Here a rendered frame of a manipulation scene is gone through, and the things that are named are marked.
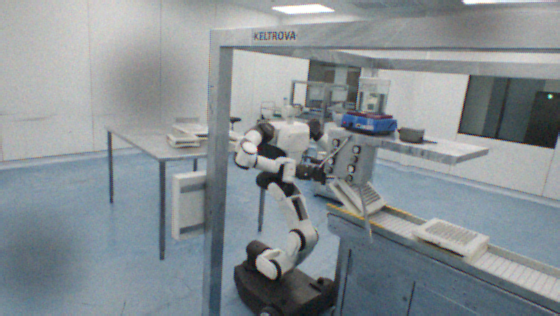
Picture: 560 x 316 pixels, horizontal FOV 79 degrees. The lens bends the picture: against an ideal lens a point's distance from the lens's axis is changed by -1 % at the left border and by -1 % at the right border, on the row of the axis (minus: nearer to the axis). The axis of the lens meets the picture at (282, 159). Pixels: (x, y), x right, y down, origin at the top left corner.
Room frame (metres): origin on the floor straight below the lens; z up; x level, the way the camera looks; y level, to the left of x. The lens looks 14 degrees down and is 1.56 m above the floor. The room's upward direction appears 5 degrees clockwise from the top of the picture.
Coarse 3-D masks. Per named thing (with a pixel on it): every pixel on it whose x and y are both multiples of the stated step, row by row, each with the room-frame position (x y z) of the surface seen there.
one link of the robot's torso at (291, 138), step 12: (276, 132) 2.01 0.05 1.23; (288, 132) 2.00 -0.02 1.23; (300, 132) 2.07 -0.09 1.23; (264, 144) 2.09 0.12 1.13; (276, 144) 1.99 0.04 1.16; (288, 144) 2.00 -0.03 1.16; (300, 144) 2.07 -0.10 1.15; (264, 156) 2.11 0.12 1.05; (276, 156) 2.02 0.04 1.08; (288, 156) 2.03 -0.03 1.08; (300, 156) 2.10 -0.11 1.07
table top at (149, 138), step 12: (120, 132) 3.27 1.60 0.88; (132, 132) 3.32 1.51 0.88; (144, 132) 3.37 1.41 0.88; (156, 132) 3.43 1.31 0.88; (168, 132) 3.48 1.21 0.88; (132, 144) 2.90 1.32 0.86; (144, 144) 2.85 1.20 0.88; (156, 144) 2.89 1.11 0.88; (168, 144) 2.94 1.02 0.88; (204, 144) 3.07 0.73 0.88; (156, 156) 2.51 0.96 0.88; (168, 156) 2.53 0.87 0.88; (180, 156) 2.58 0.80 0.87; (192, 156) 2.65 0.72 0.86; (204, 156) 2.72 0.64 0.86
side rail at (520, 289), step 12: (348, 216) 1.59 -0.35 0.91; (372, 228) 1.49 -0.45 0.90; (384, 228) 1.45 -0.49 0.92; (396, 240) 1.40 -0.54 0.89; (408, 240) 1.36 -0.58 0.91; (432, 252) 1.29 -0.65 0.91; (444, 252) 1.26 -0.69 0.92; (456, 264) 1.22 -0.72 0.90; (468, 264) 1.19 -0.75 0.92; (480, 276) 1.15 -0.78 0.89; (492, 276) 1.13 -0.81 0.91; (516, 288) 1.07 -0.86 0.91; (528, 288) 1.05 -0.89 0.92; (540, 300) 1.02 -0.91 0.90; (552, 300) 1.00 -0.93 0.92
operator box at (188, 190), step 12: (180, 180) 1.21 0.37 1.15; (192, 180) 1.24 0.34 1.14; (204, 180) 1.28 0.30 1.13; (180, 192) 1.20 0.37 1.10; (192, 192) 1.24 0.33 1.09; (204, 192) 1.28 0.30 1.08; (180, 204) 1.21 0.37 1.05; (192, 204) 1.24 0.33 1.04; (204, 204) 1.28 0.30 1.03; (180, 216) 1.21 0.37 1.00; (192, 216) 1.24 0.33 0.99; (204, 216) 1.28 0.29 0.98; (180, 228) 1.20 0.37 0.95; (192, 228) 1.24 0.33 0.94; (204, 228) 1.28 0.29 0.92
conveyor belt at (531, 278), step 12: (372, 216) 1.67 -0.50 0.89; (384, 216) 1.69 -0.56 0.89; (396, 228) 1.54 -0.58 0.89; (408, 228) 1.56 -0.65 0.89; (480, 264) 1.26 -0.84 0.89; (492, 264) 1.27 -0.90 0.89; (504, 264) 1.28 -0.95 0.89; (516, 264) 1.29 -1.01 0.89; (504, 276) 1.18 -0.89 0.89; (516, 276) 1.19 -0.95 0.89; (528, 276) 1.20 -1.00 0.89; (540, 276) 1.20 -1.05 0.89; (504, 288) 1.11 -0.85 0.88; (540, 288) 1.12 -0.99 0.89; (552, 288) 1.13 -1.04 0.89
